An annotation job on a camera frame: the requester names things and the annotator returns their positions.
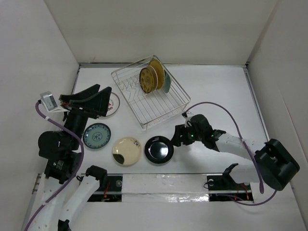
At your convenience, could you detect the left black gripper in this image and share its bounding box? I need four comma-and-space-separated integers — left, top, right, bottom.
61, 83, 113, 148

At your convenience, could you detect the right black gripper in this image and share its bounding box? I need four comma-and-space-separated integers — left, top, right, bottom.
169, 123, 204, 147

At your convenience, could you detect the white plate with red characters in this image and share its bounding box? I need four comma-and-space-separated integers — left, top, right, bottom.
101, 92, 120, 118

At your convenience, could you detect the glossy black plate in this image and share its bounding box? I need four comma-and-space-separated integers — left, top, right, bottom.
144, 136, 174, 165

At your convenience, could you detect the light green rectangular tray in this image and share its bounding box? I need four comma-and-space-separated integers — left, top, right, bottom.
162, 71, 172, 93

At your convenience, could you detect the yellow brown patterned plate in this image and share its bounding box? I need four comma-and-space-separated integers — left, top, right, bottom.
139, 67, 154, 93

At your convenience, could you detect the cream plate with brown flowers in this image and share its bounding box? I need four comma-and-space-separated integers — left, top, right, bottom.
149, 66, 158, 91

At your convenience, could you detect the bamboo pattern round plate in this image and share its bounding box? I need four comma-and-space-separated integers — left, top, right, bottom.
149, 58, 165, 89

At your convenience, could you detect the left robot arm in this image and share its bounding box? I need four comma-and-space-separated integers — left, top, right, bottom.
24, 84, 112, 231

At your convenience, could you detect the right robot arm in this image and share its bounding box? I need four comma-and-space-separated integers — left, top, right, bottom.
171, 114, 300, 191

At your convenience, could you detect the blue green patterned plate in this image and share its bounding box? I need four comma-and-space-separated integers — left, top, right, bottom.
83, 123, 111, 149

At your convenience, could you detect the cream plate with black patch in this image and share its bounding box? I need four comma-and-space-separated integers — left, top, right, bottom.
112, 137, 142, 167

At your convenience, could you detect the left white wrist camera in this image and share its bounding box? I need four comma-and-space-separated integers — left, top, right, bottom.
40, 91, 66, 113

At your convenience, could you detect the wire dish rack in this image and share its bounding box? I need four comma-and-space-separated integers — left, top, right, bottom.
111, 55, 191, 129

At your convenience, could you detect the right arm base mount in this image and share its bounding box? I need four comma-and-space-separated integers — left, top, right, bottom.
203, 175, 254, 202

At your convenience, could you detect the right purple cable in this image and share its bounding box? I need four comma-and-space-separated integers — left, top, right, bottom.
184, 101, 279, 205

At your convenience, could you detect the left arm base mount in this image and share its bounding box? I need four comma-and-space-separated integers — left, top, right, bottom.
88, 174, 123, 202

